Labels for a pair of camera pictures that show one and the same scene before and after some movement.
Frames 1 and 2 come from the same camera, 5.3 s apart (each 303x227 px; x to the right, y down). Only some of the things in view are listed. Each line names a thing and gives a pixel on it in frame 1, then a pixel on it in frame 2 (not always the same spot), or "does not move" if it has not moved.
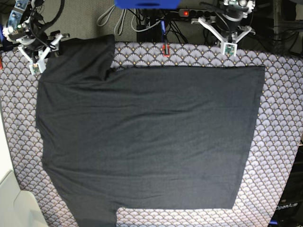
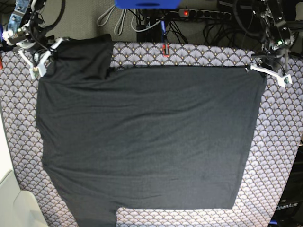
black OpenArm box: [288, 212] does not move
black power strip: [196, 13] does not move
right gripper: [227, 26] → [275, 64]
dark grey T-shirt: [144, 137] does not move
